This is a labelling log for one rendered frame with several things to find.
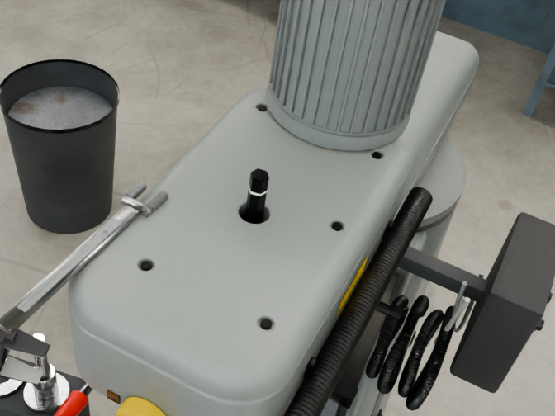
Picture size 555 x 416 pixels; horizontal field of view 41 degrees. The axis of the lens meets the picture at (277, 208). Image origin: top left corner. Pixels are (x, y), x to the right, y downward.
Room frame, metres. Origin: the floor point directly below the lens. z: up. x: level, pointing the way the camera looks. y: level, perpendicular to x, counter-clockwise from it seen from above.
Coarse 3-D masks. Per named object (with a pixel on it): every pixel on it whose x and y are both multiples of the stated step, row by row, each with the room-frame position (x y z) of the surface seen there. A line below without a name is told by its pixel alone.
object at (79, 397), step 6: (84, 384) 0.47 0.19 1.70; (78, 390) 0.46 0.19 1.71; (84, 390) 0.46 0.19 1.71; (90, 390) 0.47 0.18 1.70; (72, 396) 0.45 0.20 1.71; (78, 396) 0.45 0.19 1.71; (84, 396) 0.46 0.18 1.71; (66, 402) 0.44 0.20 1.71; (72, 402) 0.44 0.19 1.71; (78, 402) 0.45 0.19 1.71; (84, 402) 0.45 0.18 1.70; (60, 408) 0.44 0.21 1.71; (66, 408) 0.44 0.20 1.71; (72, 408) 0.44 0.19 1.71; (78, 408) 0.44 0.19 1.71; (60, 414) 0.43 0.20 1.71; (66, 414) 0.43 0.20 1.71; (72, 414) 0.43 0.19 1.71
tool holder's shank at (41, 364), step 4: (36, 336) 0.79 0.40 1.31; (40, 336) 0.79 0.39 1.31; (44, 340) 0.78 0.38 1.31; (36, 360) 0.78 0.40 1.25; (40, 360) 0.77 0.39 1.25; (44, 360) 0.78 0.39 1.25; (36, 364) 0.77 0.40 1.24; (40, 364) 0.77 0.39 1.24; (44, 364) 0.78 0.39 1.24; (48, 364) 0.79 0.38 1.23; (36, 368) 0.77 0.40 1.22; (40, 368) 0.77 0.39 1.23; (44, 368) 0.78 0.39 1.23; (48, 368) 0.78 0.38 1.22; (44, 372) 0.77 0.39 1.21; (48, 372) 0.78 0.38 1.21
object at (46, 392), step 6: (48, 384) 0.77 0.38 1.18; (54, 384) 0.78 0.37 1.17; (36, 390) 0.76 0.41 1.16; (42, 390) 0.76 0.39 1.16; (48, 390) 0.77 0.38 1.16; (54, 390) 0.78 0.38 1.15; (36, 396) 0.76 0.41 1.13; (42, 396) 0.76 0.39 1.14; (48, 396) 0.77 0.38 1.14; (54, 396) 0.77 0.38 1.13
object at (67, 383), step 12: (24, 360) 0.85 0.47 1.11; (60, 372) 0.84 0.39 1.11; (0, 384) 0.79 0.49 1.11; (12, 384) 0.79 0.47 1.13; (24, 384) 0.80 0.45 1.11; (60, 384) 0.81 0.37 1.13; (72, 384) 0.82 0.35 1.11; (0, 396) 0.76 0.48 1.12; (12, 396) 0.77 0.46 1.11; (24, 396) 0.76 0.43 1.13; (60, 396) 0.78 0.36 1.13; (0, 408) 0.74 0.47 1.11; (12, 408) 0.74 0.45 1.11; (24, 408) 0.75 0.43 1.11; (36, 408) 0.74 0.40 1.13; (48, 408) 0.75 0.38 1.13; (84, 408) 0.81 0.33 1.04
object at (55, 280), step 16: (128, 192) 0.61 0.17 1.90; (160, 192) 0.62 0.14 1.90; (128, 208) 0.59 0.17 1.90; (144, 208) 0.59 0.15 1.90; (112, 224) 0.56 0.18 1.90; (128, 224) 0.57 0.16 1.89; (96, 240) 0.53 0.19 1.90; (80, 256) 0.51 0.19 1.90; (64, 272) 0.48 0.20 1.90; (32, 288) 0.46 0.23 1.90; (48, 288) 0.46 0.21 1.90; (16, 304) 0.43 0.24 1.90; (32, 304) 0.44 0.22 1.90; (0, 320) 0.41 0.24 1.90; (16, 320) 0.41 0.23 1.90
